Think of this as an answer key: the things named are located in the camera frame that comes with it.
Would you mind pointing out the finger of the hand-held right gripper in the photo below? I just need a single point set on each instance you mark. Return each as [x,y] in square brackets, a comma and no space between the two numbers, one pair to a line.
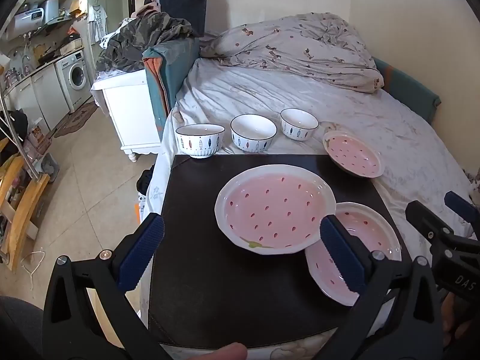
[461,210]
[425,221]

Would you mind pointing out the large pink dotted plate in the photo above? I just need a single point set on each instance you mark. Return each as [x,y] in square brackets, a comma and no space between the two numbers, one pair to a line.
[275,206]

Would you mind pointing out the person's left hand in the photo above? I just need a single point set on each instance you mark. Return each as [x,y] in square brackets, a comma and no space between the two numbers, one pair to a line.
[225,353]

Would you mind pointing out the grey printed quilt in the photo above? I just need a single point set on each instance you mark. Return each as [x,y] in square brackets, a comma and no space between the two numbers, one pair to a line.
[300,41]

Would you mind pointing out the metal pole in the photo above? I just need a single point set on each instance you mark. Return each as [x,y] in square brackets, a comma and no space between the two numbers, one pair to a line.
[20,138]

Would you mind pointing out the ribbed white fish-pattern bowl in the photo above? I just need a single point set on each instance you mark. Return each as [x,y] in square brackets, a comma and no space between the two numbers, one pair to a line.
[200,140]

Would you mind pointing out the person's right hand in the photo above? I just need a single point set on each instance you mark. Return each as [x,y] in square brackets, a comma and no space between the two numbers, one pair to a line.
[455,322]

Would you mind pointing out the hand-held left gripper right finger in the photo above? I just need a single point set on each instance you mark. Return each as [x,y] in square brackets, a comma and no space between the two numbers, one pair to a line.
[339,251]

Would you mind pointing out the grey bin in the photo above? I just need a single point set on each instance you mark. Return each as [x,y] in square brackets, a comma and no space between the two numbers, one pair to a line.
[48,167]

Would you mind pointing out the white washing machine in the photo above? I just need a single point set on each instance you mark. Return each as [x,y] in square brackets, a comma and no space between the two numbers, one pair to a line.
[75,75]

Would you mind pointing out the brown floor rug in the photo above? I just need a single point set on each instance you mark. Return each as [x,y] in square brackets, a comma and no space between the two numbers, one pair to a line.
[77,118]

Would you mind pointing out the white hanging shirt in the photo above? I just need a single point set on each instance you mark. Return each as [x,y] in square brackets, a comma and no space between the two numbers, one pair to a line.
[97,20]

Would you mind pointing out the small pink dotted plate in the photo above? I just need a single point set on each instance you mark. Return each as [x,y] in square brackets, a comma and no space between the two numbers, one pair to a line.
[371,232]
[354,153]

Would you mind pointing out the white kitchen counter cabinet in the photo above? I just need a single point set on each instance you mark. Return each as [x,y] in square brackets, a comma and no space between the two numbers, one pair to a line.
[35,97]

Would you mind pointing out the large white fish-pattern bowl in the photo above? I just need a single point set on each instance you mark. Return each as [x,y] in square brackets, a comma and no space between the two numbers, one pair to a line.
[253,131]

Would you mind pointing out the dark brown board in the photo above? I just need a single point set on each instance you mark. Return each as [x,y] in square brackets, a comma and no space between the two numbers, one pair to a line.
[210,270]

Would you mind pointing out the camouflage clothes pile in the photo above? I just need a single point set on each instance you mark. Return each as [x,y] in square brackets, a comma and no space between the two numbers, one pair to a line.
[146,37]

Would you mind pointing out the white water heater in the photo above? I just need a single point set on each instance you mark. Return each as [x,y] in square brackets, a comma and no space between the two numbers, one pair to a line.
[32,18]

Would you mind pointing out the wooden rack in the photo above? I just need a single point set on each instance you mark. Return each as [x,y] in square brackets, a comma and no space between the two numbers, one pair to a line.
[22,210]

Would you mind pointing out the small white fish-pattern bowl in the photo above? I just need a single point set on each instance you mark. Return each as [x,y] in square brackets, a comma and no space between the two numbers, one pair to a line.
[299,122]

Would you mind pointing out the person's grey clothing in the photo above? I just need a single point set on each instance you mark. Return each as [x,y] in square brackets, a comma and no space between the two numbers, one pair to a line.
[18,330]

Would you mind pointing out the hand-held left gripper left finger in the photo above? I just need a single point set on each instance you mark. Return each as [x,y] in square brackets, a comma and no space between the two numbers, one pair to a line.
[144,249]

